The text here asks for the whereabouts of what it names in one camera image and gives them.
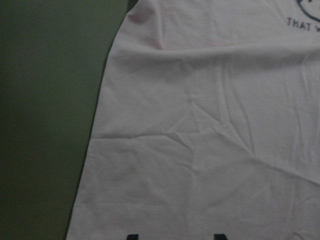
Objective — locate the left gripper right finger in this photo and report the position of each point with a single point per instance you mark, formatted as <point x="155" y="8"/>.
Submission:
<point x="221" y="236"/>

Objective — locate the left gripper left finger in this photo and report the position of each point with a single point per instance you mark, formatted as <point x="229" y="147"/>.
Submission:
<point x="132" y="236"/>

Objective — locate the pink Snoopy t-shirt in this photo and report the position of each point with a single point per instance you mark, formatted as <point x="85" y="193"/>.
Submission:
<point x="207" y="122"/>

